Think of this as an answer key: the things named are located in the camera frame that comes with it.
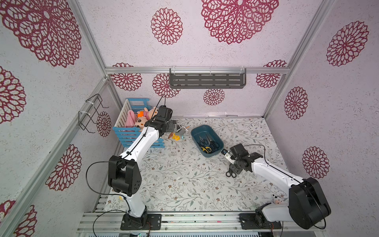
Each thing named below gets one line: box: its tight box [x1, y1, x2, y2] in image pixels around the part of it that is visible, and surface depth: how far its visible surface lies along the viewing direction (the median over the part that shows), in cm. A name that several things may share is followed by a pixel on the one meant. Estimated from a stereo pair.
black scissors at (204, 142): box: [198, 133, 220, 151], surface depth 106 cm
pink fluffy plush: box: [125, 109, 138, 128], surface depth 103 cm
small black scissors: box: [225, 167, 237, 178], surface depth 92 cm
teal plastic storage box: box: [190, 124, 225, 158], surface depth 108 cm
